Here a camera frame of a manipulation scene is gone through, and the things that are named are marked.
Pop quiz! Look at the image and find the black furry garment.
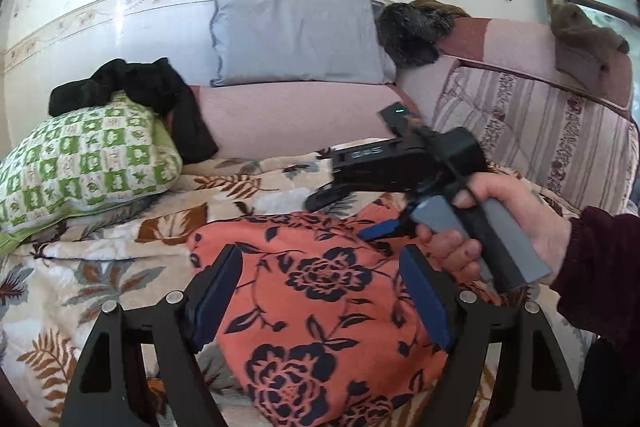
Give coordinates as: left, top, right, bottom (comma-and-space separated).
376, 3, 456, 69

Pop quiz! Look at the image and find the pink sofa backrest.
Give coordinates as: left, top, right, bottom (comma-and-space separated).
394, 13, 637, 118

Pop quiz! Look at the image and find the pink sofa cushion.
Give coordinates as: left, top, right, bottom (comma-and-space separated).
193, 81, 419, 159

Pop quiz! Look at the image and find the dark red sleeve forearm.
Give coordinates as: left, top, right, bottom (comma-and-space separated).
551, 207, 639, 426

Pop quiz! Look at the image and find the right hand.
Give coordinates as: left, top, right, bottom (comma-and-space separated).
411, 173, 572, 289

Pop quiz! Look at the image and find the striped floral cushion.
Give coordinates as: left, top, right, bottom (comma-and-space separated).
432, 66, 639, 215

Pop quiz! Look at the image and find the black garment on pillow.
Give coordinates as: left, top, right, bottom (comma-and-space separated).
48, 57, 218, 165

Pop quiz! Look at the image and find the green checkered pillow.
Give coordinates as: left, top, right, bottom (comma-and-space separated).
1, 92, 182, 255

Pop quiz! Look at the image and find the dark brown garment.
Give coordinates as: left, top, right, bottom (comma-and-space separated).
550, 3, 629, 95

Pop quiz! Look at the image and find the orange floral garment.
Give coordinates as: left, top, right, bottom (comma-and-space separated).
188, 194, 447, 426

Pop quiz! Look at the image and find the grey pillow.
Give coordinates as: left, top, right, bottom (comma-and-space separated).
209, 0, 396, 87

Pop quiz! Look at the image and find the leaf pattern blanket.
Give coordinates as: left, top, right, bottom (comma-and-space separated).
0, 135, 601, 427

